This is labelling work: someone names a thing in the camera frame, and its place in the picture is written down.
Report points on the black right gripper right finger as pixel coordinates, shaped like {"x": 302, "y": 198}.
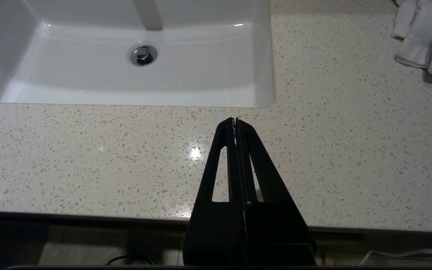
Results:
{"x": 276, "y": 232}

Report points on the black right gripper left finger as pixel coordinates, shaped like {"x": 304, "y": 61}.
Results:
{"x": 216, "y": 232}

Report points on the chrome sink drain stopper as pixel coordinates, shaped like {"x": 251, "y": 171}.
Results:
{"x": 143, "y": 55}

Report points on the white rectangular sink basin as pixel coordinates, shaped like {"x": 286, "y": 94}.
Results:
{"x": 88, "y": 75}

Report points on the white crumpled towel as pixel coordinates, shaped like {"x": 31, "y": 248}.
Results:
{"x": 430, "y": 33}

